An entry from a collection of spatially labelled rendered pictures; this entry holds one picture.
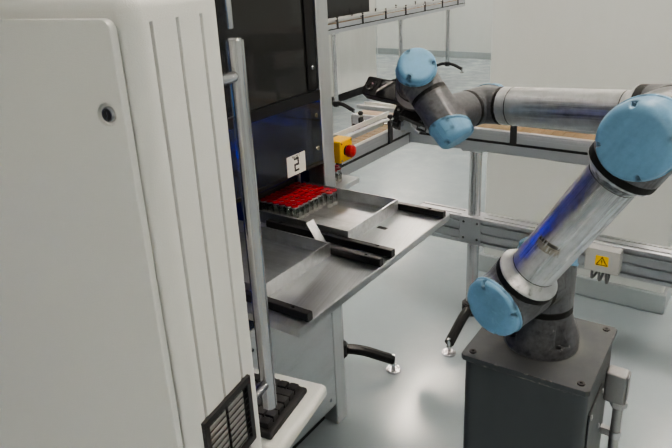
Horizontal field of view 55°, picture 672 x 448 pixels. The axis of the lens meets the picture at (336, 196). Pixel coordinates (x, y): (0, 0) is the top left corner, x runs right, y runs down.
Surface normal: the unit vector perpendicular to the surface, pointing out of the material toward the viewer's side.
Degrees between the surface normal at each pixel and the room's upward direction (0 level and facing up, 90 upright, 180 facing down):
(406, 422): 0
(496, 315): 96
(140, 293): 90
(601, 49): 90
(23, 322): 90
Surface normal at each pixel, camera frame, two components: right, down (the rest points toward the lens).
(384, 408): -0.04, -0.94
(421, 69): -0.07, -0.21
